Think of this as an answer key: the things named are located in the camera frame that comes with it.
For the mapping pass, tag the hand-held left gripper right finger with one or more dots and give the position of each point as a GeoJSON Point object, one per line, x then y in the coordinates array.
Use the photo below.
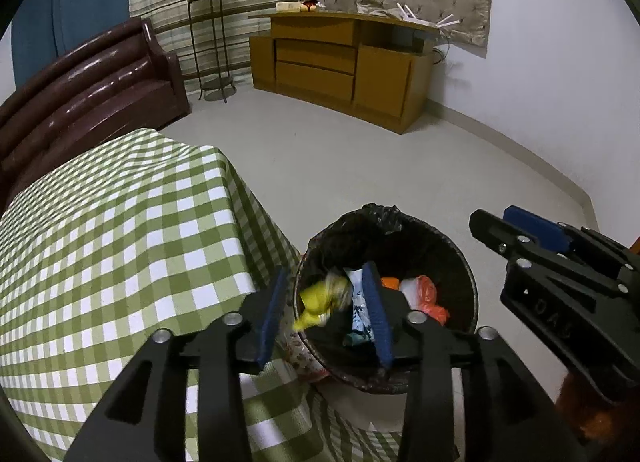
{"type": "Point", "coordinates": [380, 322]}

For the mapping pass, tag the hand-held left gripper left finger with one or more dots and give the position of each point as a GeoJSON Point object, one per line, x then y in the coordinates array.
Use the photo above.
{"type": "Point", "coordinates": [272, 317]}

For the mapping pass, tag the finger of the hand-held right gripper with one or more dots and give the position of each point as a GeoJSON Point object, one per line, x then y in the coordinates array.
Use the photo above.
{"type": "Point", "coordinates": [487, 224]}
{"type": "Point", "coordinates": [540, 232]}

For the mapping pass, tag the blue white packet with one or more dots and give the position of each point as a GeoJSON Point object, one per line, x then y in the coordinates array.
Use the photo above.
{"type": "Point", "coordinates": [359, 312]}

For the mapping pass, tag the yellow wrapper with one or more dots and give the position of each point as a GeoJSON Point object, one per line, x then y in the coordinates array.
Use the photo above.
{"type": "Point", "coordinates": [315, 299]}

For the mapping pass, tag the red plastic bag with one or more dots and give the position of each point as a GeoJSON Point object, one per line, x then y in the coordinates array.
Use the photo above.
{"type": "Point", "coordinates": [427, 292]}

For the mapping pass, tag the trash bin with black liner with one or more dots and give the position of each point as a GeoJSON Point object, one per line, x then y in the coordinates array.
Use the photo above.
{"type": "Point", "coordinates": [440, 262]}

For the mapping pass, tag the green checked tablecloth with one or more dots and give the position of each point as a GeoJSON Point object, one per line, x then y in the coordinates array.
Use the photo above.
{"type": "Point", "coordinates": [125, 217]}

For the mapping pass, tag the white router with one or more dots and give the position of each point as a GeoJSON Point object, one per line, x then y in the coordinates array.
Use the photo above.
{"type": "Point", "coordinates": [417, 20]}

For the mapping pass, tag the wooden cabinet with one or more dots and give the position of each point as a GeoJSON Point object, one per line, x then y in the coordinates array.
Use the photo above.
{"type": "Point", "coordinates": [310, 75]}

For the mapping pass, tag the black metal plant stand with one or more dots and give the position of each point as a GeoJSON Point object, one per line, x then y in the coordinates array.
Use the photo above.
{"type": "Point", "coordinates": [217, 85]}

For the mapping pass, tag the clear plastic bag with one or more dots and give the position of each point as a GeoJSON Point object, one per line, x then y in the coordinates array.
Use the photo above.
{"type": "Point", "coordinates": [375, 8]}

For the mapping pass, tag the plush mouse toy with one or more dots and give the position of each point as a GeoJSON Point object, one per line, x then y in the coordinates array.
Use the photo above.
{"type": "Point", "coordinates": [310, 5]}

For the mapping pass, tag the brown leather sofa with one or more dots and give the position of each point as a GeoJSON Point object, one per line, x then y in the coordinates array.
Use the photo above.
{"type": "Point", "coordinates": [90, 92]}

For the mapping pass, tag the flat white box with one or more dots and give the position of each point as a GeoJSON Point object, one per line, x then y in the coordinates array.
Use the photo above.
{"type": "Point", "coordinates": [287, 7]}

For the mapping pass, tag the blue curtain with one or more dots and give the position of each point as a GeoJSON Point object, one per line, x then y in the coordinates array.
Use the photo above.
{"type": "Point", "coordinates": [75, 2]}

